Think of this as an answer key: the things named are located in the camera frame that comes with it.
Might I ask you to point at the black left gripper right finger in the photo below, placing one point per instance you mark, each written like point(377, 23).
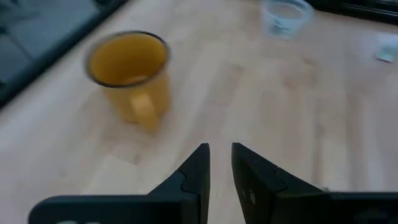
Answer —
point(264, 193)

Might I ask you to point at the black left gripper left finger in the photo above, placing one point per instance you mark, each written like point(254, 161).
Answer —
point(186, 199)

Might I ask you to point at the green white sweetener packet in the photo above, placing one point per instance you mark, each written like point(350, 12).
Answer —
point(388, 51)

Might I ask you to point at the yellow enamel mug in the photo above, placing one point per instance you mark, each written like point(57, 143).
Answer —
point(127, 59)

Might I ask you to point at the clear plastic bin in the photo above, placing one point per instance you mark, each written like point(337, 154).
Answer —
point(286, 18)

